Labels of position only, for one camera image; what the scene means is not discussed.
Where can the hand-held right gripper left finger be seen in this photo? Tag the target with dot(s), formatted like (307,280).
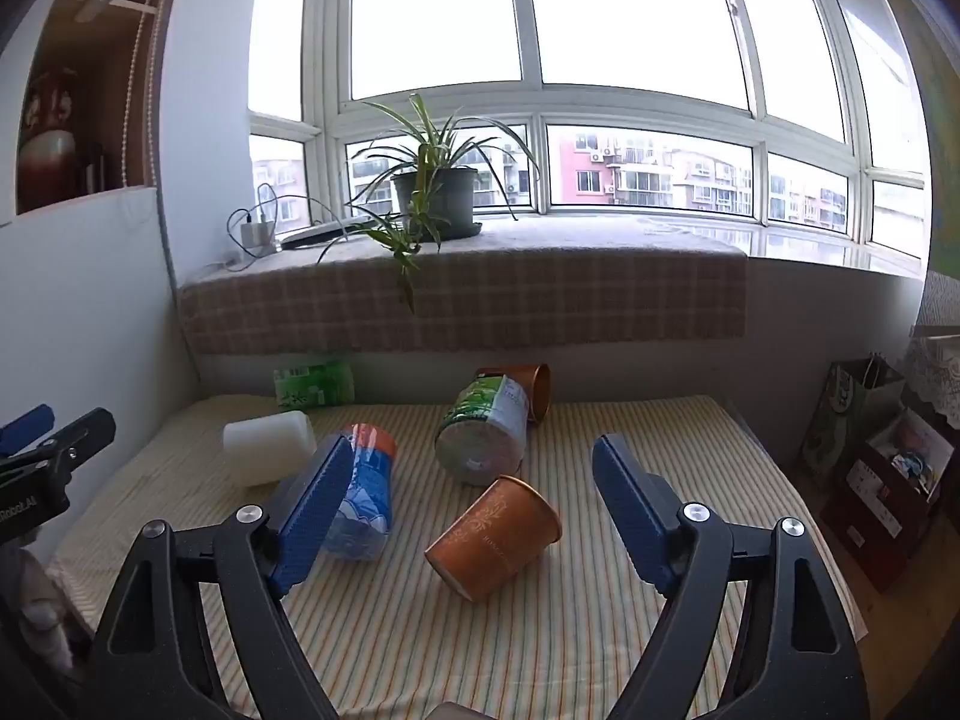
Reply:
(311,521)

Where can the flat grey device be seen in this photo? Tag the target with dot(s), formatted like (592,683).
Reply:
(324,232)

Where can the wooden shelf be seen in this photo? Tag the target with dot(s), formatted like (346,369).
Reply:
(82,75)

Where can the green tissue pack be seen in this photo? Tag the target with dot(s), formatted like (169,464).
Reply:
(315,384)

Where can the blue label plastic bottle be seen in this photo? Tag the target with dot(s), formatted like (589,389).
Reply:
(364,499)

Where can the red white vase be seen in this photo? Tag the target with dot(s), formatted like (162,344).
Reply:
(46,139)

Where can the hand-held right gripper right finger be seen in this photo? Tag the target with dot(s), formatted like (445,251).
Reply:
(628,506)

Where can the plaid windowsill cushion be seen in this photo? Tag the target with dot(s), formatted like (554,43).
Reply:
(465,296)

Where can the potted spider plant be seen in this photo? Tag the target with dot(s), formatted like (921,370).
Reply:
(424,191)

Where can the green label can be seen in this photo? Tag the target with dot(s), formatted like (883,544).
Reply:
(484,427)

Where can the white plastic container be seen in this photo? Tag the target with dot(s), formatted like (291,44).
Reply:
(268,446)

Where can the green paper bag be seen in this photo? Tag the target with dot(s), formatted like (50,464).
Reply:
(844,412)

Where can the brown paper cup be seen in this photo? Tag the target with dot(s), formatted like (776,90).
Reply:
(534,390)

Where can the dark red gift box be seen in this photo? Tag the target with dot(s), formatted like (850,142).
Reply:
(885,499)

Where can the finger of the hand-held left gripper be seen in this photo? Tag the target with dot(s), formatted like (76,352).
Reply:
(26,424)
(71,436)

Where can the lace cloth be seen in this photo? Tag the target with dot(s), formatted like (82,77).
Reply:
(934,367)

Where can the orange paper cup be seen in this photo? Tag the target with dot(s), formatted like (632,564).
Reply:
(491,540)

